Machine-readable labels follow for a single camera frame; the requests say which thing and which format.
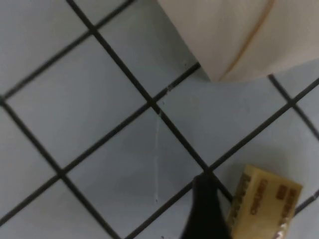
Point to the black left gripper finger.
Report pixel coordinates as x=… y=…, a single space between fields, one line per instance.
x=205 y=211

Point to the yellow rectangular printed eraser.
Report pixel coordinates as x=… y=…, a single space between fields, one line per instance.
x=264 y=199

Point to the cream canvas zipper pencil case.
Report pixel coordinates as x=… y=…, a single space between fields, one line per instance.
x=219 y=37

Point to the blue grid-patterned tablecloth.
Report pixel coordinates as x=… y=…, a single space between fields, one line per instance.
x=87 y=112

